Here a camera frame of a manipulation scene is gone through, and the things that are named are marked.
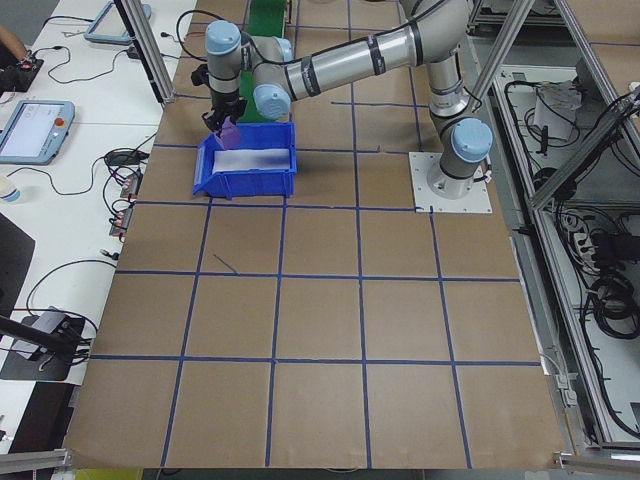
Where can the small circuit board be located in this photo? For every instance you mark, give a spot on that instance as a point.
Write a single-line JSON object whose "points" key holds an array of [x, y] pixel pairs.
{"points": [[132, 185], [121, 222]]}

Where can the white bucket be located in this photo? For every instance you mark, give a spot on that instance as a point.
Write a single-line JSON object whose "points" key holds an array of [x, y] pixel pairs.
{"points": [[552, 120]]}

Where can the green conveyor belt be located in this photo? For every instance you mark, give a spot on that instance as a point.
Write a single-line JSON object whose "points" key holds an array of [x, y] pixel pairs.
{"points": [[265, 17]]}

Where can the teach pendant with grey back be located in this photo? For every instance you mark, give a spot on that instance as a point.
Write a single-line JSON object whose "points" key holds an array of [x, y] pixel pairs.
{"points": [[107, 22]]}

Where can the teach pendant with lit screen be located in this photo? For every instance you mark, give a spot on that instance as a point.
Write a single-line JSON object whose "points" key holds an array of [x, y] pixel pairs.
{"points": [[30, 130]]}

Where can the person forearm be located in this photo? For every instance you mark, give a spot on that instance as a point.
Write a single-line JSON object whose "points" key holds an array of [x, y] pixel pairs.
{"points": [[10, 42]]}

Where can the black power brick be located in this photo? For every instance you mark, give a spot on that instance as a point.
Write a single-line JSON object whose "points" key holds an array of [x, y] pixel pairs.
{"points": [[122, 158]]}

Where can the aluminium profile post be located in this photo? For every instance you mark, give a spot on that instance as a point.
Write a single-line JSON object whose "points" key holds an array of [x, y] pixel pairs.
{"points": [[150, 55]]}

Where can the black board with red parts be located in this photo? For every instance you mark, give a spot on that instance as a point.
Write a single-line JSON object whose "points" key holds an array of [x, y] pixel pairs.
{"points": [[20, 75]]}

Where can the black wall adapter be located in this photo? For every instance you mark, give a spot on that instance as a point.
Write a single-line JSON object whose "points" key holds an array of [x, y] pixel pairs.
{"points": [[135, 54]]}

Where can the white power strip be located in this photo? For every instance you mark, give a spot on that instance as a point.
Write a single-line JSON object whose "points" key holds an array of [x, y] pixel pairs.
{"points": [[582, 245]]}

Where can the aluminium V-shaped frame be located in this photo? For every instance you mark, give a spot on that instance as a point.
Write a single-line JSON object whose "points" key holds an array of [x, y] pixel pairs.
{"points": [[570, 167]]}

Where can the purple foam block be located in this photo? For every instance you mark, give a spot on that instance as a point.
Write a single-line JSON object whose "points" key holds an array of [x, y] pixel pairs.
{"points": [[229, 135]]}

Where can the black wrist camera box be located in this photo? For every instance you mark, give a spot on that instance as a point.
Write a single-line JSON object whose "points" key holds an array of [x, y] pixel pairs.
{"points": [[200, 76]]}

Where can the aluminium bar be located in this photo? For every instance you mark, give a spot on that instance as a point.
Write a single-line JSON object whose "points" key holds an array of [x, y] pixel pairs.
{"points": [[35, 457], [600, 460]]}

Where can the grey bracket box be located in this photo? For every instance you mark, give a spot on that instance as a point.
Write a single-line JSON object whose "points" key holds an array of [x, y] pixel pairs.
{"points": [[565, 390]]}

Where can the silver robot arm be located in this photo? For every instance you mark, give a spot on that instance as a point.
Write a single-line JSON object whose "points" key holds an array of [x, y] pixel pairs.
{"points": [[350, 60]]}

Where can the black monitor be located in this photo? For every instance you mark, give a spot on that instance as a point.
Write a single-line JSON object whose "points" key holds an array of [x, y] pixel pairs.
{"points": [[12, 270]]}

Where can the blue plastic storage bin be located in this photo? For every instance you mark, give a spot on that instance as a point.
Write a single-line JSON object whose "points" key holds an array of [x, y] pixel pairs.
{"points": [[255, 185]]}

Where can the white square base plate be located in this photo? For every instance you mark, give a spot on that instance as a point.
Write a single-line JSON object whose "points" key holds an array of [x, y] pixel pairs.
{"points": [[475, 200]]}

